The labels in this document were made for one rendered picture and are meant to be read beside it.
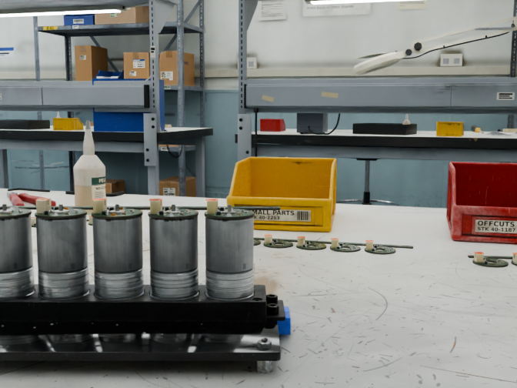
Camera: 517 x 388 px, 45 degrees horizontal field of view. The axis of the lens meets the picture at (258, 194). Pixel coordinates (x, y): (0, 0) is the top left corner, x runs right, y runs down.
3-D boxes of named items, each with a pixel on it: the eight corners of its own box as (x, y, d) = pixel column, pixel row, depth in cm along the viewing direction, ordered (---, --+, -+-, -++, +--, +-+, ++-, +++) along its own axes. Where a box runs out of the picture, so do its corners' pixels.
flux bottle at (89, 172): (108, 213, 67) (106, 120, 66) (76, 215, 66) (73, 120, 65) (104, 209, 71) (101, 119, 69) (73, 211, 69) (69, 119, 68)
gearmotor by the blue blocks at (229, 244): (253, 317, 31) (254, 215, 30) (203, 317, 31) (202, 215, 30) (253, 302, 33) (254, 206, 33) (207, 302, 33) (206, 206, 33)
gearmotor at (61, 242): (82, 317, 31) (78, 214, 30) (32, 317, 31) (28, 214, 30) (95, 302, 33) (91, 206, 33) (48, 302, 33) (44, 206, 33)
